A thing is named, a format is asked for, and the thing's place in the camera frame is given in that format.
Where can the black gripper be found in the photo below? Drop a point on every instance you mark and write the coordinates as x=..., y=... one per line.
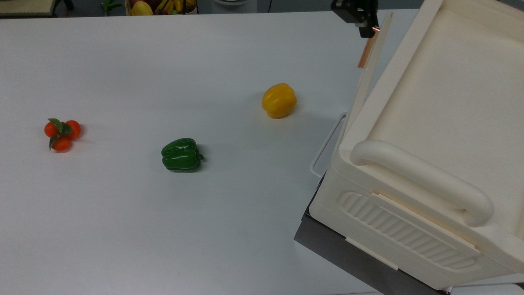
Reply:
x=356, y=10

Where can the yellow bell pepper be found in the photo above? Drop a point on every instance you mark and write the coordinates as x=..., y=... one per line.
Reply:
x=278, y=100

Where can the white round container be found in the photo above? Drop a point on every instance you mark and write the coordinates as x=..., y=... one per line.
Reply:
x=234, y=5

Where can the fruit basket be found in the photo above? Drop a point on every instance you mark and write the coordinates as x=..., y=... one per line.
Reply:
x=163, y=6

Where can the green bell pepper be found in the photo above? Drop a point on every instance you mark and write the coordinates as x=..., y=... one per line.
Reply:
x=180, y=155

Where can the green toy object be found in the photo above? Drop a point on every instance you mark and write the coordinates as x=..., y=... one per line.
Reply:
x=109, y=5

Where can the orange tangerine cluster with leaves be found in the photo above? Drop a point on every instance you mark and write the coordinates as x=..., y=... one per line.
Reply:
x=62, y=135

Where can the wooden side table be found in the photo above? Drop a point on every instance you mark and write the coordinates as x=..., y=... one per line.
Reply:
x=26, y=6

